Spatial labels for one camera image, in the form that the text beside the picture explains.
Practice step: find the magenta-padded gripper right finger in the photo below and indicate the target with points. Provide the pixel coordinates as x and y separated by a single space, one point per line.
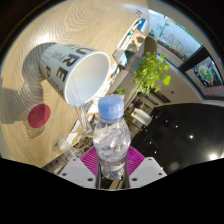
136 160

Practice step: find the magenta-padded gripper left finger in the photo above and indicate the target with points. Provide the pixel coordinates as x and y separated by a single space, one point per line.
87 160

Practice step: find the clear water bottle blue cap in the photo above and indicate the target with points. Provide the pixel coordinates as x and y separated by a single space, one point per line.
111 140

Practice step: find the white round pillar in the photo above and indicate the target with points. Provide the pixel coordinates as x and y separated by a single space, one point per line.
141 116

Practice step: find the person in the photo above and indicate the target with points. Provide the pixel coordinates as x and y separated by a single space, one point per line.
138 104

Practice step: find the flat round red coaster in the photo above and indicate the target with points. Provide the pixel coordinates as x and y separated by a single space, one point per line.
39 115

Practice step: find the ceiling spot lights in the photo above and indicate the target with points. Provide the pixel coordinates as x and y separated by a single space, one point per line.
213 156

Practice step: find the green potted plant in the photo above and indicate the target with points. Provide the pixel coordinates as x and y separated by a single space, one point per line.
150 73

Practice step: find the white paper cup dark lettering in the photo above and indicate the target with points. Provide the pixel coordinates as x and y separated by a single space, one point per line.
76 71

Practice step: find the small light blue box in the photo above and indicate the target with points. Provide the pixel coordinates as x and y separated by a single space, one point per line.
120 58

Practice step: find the grey curved sofa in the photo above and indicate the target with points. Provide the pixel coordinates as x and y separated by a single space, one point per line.
150 45

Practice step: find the window with festive decals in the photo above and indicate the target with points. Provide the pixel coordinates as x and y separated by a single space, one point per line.
180 43

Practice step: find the blue white flat box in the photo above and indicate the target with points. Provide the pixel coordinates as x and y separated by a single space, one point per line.
143 25

